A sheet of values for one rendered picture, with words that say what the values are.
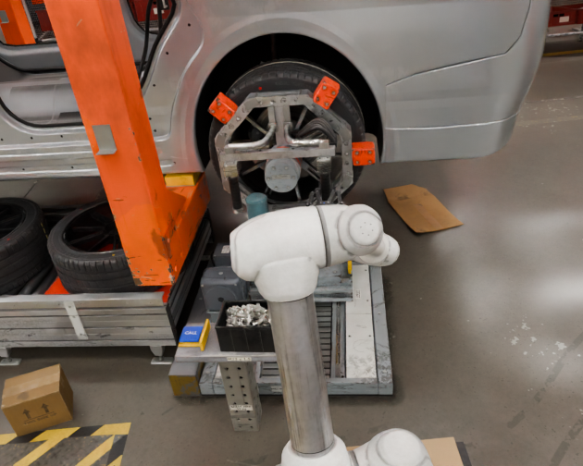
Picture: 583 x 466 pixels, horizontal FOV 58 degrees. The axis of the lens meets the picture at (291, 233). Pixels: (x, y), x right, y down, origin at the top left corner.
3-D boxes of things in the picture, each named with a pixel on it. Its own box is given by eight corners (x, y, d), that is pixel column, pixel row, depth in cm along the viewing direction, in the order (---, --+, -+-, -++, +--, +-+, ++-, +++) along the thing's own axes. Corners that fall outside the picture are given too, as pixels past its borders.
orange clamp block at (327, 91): (328, 104, 206) (340, 84, 202) (327, 111, 200) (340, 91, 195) (312, 94, 205) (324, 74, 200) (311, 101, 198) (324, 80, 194)
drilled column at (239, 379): (262, 410, 215) (247, 334, 193) (258, 431, 207) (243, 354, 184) (238, 410, 216) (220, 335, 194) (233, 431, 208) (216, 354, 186)
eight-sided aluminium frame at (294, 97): (353, 209, 230) (350, 85, 200) (354, 216, 224) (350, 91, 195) (231, 214, 236) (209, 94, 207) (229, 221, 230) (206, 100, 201)
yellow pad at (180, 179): (202, 172, 252) (200, 163, 249) (194, 186, 240) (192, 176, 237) (173, 173, 253) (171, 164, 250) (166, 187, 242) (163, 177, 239)
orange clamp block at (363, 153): (352, 157, 218) (374, 156, 217) (352, 166, 211) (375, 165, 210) (351, 141, 214) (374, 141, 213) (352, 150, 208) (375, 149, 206)
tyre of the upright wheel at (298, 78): (327, 214, 262) (390, 94, 227) (325, 240, 242) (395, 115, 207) (200, 164, 252) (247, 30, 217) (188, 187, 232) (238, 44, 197)
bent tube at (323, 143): (328, 128, 204) (328, 102, 198) (328, 149, 188) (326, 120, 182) (284, 130, 206) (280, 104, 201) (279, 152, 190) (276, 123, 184)
